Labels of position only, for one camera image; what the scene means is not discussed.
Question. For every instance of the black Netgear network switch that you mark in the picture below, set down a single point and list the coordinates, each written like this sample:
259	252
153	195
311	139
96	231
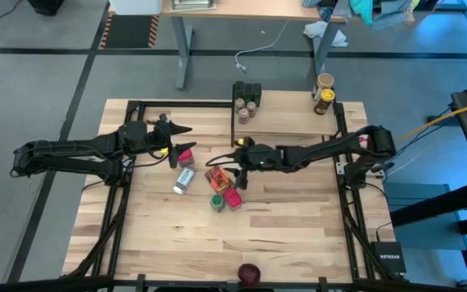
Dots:
388	257

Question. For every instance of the green-lid herb jar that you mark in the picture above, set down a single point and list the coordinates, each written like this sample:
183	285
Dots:
217	203

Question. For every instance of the white-lid bagel seasoning jar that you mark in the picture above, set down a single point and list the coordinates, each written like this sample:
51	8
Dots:
185	178

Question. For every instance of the pile of clothes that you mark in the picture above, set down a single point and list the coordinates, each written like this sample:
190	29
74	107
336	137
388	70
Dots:
361	10

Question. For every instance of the white box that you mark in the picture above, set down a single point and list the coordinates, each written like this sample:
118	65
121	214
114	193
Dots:
136	6

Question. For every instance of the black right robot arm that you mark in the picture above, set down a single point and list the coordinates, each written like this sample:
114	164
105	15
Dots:
331	150

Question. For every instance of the wooden desk with grey legs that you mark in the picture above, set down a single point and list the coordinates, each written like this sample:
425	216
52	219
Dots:
237	10

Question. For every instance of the orange taco seasoning packet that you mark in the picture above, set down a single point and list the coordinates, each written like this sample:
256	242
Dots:
217	182

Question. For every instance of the dark red round object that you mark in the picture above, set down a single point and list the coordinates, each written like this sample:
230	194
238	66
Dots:
249	275

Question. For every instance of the yellow-lid brown spice jar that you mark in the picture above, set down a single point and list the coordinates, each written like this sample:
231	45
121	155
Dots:
325	98

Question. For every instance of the black aluminium table frame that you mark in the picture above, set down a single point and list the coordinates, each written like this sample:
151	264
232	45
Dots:
189	104

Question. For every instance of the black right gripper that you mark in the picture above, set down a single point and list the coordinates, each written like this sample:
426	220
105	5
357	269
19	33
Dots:
260	158

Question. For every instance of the black floor object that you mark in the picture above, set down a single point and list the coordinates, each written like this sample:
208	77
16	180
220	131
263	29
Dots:
47	6

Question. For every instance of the black rectangular spice tin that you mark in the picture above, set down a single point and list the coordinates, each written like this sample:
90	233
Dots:
238	92

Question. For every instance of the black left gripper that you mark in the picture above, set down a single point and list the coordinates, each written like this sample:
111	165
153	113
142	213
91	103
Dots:
144	138

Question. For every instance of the red-lid smoked paprika tin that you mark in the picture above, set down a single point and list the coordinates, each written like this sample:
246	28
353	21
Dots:
233	199
187	159

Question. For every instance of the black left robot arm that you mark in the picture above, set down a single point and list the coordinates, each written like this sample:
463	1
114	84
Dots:
67	152

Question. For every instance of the white cloth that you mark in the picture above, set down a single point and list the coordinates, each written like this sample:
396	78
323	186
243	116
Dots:
322	32

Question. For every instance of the black hazard-striped floor mat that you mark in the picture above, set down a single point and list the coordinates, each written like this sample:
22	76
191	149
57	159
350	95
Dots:
130	32

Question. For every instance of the wooden shelf with black frame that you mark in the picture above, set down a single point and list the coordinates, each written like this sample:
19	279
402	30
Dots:
290	115

